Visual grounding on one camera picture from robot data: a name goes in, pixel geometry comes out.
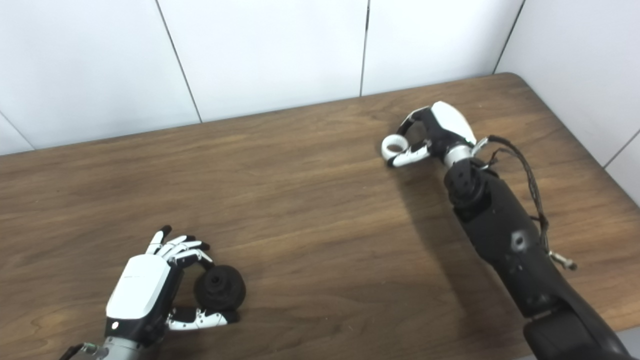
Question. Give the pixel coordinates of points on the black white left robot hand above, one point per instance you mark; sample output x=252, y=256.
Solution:
x=140, y=287

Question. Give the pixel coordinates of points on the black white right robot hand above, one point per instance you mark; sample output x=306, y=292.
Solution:
x=450, y=125

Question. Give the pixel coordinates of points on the round black plastic part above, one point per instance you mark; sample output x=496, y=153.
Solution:
x=225, y=292

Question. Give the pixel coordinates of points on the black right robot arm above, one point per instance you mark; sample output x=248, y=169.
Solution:
x=510, y=235

